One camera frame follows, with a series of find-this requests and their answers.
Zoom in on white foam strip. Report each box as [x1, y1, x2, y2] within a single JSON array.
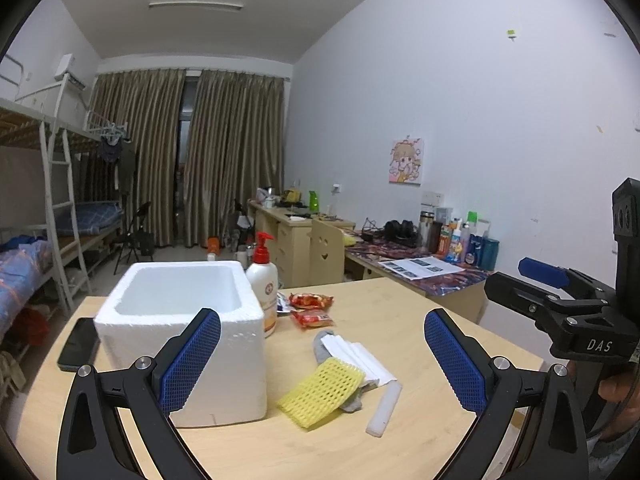
[[366, 380, 402, 438]]

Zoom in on white tissue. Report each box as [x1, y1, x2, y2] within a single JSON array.
[[322, 335, 396, 387]]

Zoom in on grey sock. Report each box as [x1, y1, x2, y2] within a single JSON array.
[[312, 330, 362, 413]]

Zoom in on person's right hand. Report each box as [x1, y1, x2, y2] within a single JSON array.
[[567, 361, 639, 440]]

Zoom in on teal box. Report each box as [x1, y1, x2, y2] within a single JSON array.
[[478, 237, 499, 271]]

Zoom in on green cap white bottle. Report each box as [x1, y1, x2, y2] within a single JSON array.
[[461, 210, 477, 261]]

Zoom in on black smartphone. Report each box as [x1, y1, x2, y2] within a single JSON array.
[[56, 318, 100, 373]]

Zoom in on printed paper sheet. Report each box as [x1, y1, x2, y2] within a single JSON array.
[[378, 257, 463, 281]]

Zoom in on steel thermos flask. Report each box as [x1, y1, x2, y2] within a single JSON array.
[[419, 210, 434, 252]]

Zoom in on white styrofoam box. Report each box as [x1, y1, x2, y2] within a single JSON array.
[[94, 261, 267, 428]]

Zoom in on patterned cloth covered desk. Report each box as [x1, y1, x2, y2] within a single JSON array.
[[345, 240, 489, 324]]

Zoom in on blue patterned quilt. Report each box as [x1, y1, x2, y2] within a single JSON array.
[[0, 240, 52, 336]]

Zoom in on black folding chair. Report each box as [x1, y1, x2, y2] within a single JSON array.
[[113, 202, 151, 275]]

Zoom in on wooden smiley chair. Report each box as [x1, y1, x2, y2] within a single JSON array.
[[309, 220, 345, 285]]

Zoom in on orange snack packet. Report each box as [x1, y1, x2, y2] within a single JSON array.
[[288, 292, 334, 310]]

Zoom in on red snack packet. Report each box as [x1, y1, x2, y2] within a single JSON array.
[[291, 309, 333, 330]]

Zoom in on orange container on floor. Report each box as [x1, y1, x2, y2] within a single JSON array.
[[207, 236, 220, 255]]

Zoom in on blue white sachet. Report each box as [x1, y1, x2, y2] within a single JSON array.
[[277, 292, 292, 316]]

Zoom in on white mug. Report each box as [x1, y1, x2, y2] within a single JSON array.
[[234, 252, 248, 270]]

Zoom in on white lotion pump bottle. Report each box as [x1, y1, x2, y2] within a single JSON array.
[[246, 231, 279, 337]]

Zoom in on wooden desk with drawers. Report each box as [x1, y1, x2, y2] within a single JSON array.
[[246, 199, 356, 288]]

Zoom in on white metal bunk bed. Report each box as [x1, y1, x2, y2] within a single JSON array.
[[1, 78, 130, 314]]

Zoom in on hanging dark clothes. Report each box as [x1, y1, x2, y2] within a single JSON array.
[[99, 136, 137, 193]]

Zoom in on brown curtains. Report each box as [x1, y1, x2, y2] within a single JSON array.
[[85, 68, 285, 247]]

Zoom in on white air conditioner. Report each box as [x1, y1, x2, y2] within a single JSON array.
[[54, 53, 87, 91]]

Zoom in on ceiling tube light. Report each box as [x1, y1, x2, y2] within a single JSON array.
[[148, 0, 244, 12]]

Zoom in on anime wall poster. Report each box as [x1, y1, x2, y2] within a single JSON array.
[[388, 136, 424, 185]]

